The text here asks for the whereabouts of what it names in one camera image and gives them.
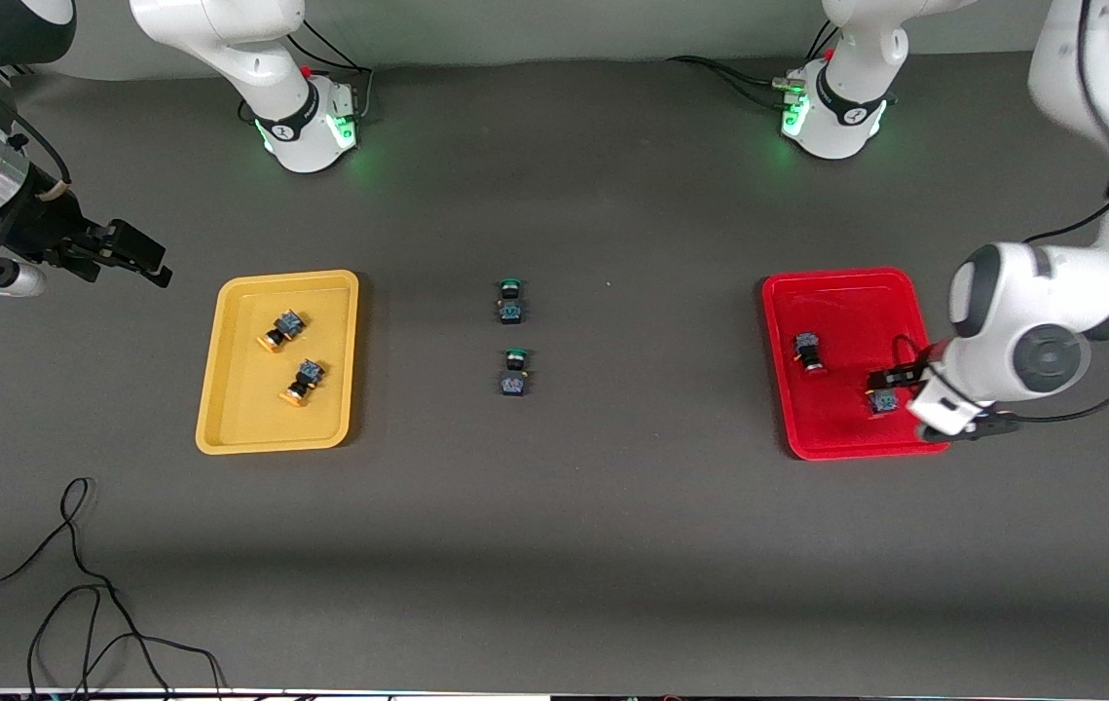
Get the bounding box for yellow mushroom push button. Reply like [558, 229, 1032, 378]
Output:
[281, 358, 327, 407]
[257, 309, 308, 353]

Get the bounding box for red plastic tray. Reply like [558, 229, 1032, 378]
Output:
[761, 268, 950, 461]

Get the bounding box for yellow plastic tray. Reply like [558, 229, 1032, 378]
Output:
[195, 270, 360, 456]

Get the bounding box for green push button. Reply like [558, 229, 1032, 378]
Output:
[497, 277, 529, 326]
[499, 348, 532, 397]

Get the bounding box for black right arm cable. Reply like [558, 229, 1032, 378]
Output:
[0, 63, 74, 201]

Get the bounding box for black right base cables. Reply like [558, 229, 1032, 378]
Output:
[237, 18, 376, 129]

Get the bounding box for black base cables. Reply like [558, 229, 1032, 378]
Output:
[665, 18, 842, 110]
[237, 18, 376, 129]

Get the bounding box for thin black loose cable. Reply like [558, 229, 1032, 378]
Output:
[26, 582, 173, 701]
[0, 476, 226, 701]

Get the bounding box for black left base cables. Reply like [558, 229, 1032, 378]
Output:
[665, 18, 842, 110]

